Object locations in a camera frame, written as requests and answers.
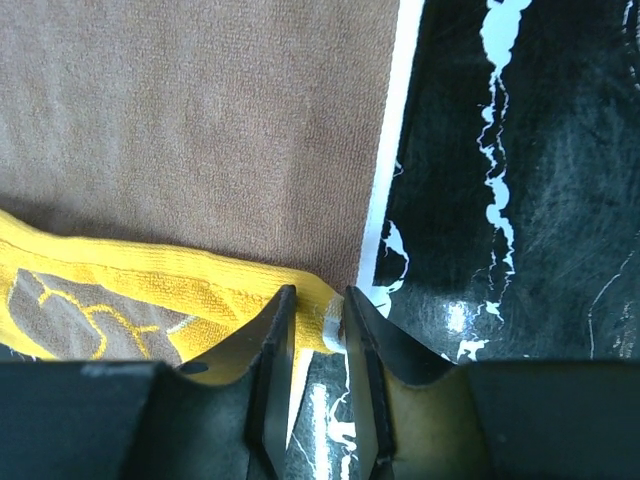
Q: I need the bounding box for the yellow brown bear towel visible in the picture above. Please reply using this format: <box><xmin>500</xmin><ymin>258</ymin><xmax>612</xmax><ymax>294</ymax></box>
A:
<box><xmin>0</xmin><ymin>0</ymin><xmax>426</xmax><ymax>416</ymax></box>

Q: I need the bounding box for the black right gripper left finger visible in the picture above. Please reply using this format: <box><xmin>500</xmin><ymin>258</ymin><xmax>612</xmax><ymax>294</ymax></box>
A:
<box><xmin>1</xmin><ymin>285</ymin><xmax>297</xmax><ymax>479</ymax></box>

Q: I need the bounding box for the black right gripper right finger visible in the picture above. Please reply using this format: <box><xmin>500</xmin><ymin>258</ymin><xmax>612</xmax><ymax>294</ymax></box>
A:
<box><xmin>344</xmin><ymin>287</ymin><xmax>639</xmax><ymax>479</ymax></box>

